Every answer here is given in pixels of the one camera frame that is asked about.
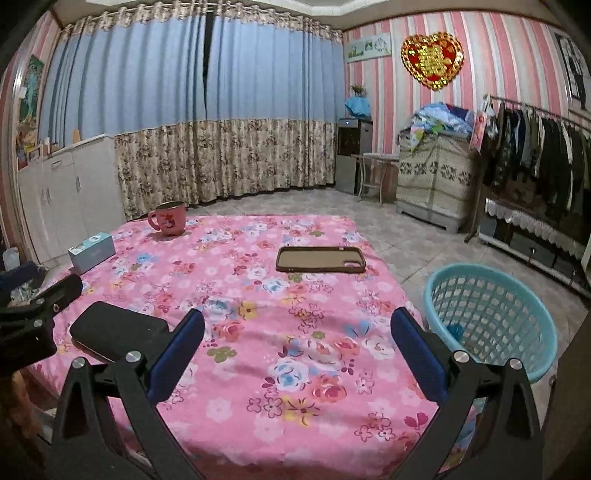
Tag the framed wall picture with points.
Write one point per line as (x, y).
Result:
(576, 71)

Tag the brown phone case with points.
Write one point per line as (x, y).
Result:
(320, 259)

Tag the pile of clothes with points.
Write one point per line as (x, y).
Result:
(438, 118)

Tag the black phone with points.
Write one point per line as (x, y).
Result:
(108, 332)

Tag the cloth covered cabinet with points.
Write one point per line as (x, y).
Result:
(437, 180)

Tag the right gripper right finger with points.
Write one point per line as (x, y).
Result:
(508, 442)

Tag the low lace covered shelf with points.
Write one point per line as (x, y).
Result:
(537, 244)

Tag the pink cartoon mug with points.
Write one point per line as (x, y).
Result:
(168, 218)

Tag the blue covered potted plant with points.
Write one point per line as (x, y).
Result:
(358, 105)

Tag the blue plastic bag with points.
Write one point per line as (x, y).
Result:
(457, 331)

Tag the small metal stool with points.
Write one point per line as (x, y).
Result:
(372, 169)

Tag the turquoise plastic laundry basket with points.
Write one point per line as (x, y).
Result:
(503, 318)

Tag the white cabinet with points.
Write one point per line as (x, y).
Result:
(70, 195)

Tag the grey water dispenser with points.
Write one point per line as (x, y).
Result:
(354, 137)

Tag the red heart wall decoration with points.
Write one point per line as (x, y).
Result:
(433, 60)

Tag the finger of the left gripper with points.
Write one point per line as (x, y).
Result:
(27, 331)

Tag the blue floral curtain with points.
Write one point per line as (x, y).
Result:
(203, 100)

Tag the light blue tissue box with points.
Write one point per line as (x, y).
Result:
(91, 252)

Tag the clothes rack with garments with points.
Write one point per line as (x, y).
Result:
(535, 169)

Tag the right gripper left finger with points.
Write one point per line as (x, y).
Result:
(86, 443)

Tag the pink floral tablecloth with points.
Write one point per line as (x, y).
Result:
(298, 376)

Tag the landscape wall picture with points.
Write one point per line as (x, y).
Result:
(370, 47)

